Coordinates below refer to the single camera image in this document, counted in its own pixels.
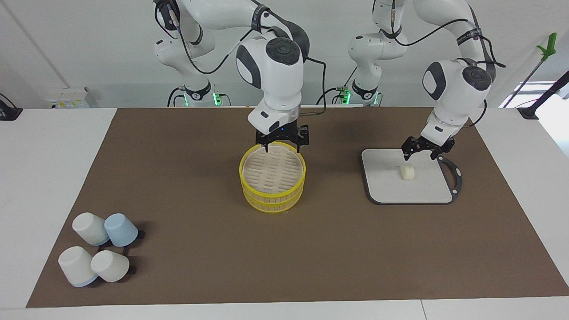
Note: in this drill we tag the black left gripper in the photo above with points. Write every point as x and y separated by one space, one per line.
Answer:
426 145

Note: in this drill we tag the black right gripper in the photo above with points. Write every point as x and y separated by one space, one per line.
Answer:
284 134

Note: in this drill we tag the white steamed bun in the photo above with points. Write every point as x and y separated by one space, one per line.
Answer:
407 173

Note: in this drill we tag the yellow bamboo steamer tier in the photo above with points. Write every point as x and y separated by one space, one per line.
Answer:
272 204
272 171

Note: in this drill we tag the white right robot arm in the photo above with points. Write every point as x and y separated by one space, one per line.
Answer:
275 75

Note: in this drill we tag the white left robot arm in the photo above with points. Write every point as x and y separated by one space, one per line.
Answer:
458 84

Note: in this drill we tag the white grey-rimmed cutting board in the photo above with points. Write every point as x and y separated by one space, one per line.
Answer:
400 189

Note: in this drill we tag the brown table mat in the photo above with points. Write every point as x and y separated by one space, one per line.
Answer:
200 178

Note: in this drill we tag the black pole with base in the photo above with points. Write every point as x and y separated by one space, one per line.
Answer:
540 100

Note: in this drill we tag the green-tipped grey rod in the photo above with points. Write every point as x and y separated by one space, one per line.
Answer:
547 48

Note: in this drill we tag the light blue plastic cup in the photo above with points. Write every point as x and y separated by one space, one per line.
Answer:
121 230

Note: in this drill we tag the white plastic cup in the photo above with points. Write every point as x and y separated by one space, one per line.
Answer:
89 227
110 266

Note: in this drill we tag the white cup with blue rim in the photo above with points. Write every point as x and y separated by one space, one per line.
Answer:
76 266

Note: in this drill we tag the black table clamp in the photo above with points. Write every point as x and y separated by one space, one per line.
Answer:
8 111

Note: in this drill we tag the white wall socket box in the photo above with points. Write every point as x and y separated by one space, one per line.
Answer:
71 98

